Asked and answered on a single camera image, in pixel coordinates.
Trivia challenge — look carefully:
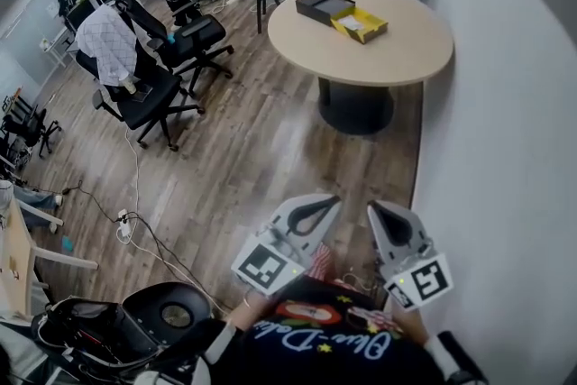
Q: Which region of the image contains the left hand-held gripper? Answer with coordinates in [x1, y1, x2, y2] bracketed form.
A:
[231, 193, 343, 297]

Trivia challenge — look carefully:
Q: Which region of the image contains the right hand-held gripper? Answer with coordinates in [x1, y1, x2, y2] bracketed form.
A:
[367, 199, 453, 311]

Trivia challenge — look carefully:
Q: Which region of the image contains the yellow box tray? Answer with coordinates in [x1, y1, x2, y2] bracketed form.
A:
[330, 7, 389, 45]

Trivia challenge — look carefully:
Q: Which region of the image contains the white tissue paper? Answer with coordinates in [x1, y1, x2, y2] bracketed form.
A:
[337, 15, 371, 32]

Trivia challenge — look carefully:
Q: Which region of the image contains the black box sleeve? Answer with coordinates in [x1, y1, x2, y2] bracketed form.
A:
[295, 0, 357, 27]

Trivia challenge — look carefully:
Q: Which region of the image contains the person's right forearm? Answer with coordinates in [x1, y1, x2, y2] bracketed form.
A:
[396, 304, 429, 346]

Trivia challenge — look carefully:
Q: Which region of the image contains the person's left forearm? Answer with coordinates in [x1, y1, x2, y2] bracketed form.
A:
[224, 295, 271, 333]

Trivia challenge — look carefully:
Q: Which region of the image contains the person in dark printed shirt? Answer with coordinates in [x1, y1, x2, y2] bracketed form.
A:
[197, 241, 452, 385]

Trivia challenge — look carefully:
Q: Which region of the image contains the black backpack rig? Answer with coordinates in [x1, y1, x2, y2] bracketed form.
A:
[31, 281, 213, 380]

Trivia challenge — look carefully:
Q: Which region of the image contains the round beige table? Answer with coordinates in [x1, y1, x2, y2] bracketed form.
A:
[267, 0, 455, 136]

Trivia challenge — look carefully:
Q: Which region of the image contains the black office chair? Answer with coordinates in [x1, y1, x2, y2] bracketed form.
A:
[75, 0, 206, 152]
[146, 13, 235, 98]

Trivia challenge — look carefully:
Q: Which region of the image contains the white checked garment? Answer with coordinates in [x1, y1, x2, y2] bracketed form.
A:
[75, 4, 139, 87]

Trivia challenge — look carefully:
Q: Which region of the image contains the black swivel chair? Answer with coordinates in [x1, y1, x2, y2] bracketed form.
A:
[0, 94, 63, 159]

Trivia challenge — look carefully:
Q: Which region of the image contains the padded black white shoulder strap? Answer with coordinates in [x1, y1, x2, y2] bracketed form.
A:
[423, 331, 490, 385]
[148, 319, 244, 385]

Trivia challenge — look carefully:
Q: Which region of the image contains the black floor cable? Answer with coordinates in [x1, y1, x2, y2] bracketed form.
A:
[60, 179, 226, 312]

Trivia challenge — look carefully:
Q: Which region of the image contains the white floor cable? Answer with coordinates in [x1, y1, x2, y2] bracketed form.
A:
[119, 128, 231, 315]

